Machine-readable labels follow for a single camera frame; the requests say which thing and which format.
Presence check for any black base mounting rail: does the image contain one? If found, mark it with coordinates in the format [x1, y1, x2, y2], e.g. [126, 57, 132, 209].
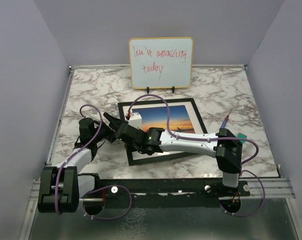
[83, 178, 250, 209]

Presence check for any black picture frame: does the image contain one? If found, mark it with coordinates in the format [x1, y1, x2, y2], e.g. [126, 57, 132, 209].
[126, 98, 207, 166]

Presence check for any aluminium table edge rail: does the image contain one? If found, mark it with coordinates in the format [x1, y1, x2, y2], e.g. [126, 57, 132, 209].
[29, 66, 74, 201]

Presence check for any black whiteboard stand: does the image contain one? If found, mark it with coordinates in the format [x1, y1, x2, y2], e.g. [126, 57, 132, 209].
[146, 86, 176, 94]

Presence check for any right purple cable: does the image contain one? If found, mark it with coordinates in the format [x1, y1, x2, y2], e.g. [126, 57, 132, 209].
[127, 94, 266, 217]

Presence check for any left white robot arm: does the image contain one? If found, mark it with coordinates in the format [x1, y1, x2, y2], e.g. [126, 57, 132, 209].
[38, 118, 115, 215]

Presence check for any purple cable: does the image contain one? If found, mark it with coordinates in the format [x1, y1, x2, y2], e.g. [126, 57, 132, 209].
[54, 104, 133, 221]
[127, 94, 266, 217]

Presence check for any sunset fishing photo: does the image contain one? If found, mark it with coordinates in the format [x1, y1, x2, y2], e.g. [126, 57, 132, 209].
[132, 104, 201, 134]

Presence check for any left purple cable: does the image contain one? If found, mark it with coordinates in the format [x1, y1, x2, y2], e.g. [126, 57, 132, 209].
[54, 104, 133, 221]

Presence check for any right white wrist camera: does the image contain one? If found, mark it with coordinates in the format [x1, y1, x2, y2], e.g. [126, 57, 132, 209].
[126, 112, 142, 130]

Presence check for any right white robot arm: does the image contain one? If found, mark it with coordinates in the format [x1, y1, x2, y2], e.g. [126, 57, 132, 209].
[104, 113, 242, 196]

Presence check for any yellow-framed whiteboard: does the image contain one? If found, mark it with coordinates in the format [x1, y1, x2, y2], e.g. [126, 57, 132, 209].
[129, 37, 194, 90]

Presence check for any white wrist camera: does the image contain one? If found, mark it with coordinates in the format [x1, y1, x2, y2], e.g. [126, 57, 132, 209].
[126, 112, 142, 130]
[90, 109, 101, 121]

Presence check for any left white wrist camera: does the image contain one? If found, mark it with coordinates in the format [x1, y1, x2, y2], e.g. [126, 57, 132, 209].
[90, 109, 101, 121]

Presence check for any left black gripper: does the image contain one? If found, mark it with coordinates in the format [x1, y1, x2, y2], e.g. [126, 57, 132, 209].
[93, 112, 129, 143]

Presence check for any teal green eraser block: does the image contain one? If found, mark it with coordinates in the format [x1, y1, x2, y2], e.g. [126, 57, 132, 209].
[236, 132, 247, 144]

